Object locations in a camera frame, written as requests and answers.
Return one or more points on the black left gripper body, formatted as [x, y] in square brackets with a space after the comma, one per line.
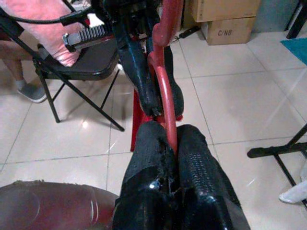
[134, 21]

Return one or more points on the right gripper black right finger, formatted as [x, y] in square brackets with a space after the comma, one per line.
[201, 172]

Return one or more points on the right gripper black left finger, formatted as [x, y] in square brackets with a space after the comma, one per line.
[144, 167]

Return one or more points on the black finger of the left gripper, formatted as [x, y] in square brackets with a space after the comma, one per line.
[176, 98]
[141, 81]

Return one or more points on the red plastic clothes hanger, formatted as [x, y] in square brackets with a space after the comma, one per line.
[168, 100]

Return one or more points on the black folding chair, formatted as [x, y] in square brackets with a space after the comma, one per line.
[96, 64]

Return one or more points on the black power strip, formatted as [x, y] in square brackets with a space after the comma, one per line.
[189, 31]

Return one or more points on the printed brown cardboard box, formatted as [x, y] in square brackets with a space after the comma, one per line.
[230, 32]

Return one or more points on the pink cushion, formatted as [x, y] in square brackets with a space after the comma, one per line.
[48, 38]

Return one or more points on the plain brown cardboard box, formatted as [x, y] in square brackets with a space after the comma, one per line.
[225, 9]

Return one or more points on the dark red robot leg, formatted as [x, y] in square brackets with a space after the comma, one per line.
[48, 206]

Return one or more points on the grey shoe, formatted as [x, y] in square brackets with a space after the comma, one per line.
[32, 93]

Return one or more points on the person's bare leg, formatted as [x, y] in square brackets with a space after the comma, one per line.
[9, 51]

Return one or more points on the teal floor mat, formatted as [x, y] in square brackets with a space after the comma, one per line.
[296, 49]

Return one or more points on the black tripod stand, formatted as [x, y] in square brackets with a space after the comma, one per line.
[297, 21]

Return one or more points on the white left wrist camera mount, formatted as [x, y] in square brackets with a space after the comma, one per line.
[96, 20]

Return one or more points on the black clothes rack silver rail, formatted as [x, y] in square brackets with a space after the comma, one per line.
[271, 151]

